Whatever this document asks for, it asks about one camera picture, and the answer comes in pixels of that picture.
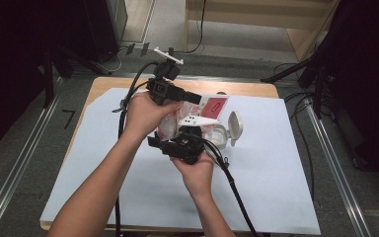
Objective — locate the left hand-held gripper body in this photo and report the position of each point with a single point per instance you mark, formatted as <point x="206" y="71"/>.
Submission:
<point x="163" y="87"/>

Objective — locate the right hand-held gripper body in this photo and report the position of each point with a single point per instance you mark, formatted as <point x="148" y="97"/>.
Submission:
<point x="186" y="148"/>

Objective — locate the black tripod stand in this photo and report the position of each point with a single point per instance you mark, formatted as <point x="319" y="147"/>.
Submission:
<point x="309" y="65"/>

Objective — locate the black cabinet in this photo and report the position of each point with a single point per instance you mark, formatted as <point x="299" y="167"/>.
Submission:
<point x="107" y="29"/>

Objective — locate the white round flip-lid container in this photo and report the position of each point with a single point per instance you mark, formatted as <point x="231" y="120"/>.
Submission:
<point x="235" y="123"/>

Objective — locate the person's left hand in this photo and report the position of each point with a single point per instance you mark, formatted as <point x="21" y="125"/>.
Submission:
<point x="143" y="115"/>

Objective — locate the red and white refill pouch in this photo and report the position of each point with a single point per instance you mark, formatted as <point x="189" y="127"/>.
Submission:
<point x="215" y="107"/>

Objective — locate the person's right hand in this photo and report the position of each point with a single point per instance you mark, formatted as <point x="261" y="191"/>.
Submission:
<point x="197" y="176"/>

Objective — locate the metal floor rail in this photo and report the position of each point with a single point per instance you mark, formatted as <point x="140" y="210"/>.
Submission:
<point x="339" y="171"/>
<point x="16" y="177"/>

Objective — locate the black metal stand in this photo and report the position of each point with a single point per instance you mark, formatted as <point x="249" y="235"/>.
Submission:
<point x="51" y="72"/>

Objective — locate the light wooden shelf unit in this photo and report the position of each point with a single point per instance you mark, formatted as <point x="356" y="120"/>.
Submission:
<point x="250" y="13"/>

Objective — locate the white paper sheet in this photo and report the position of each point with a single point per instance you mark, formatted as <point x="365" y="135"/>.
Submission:
<point x="269" y="184"/>

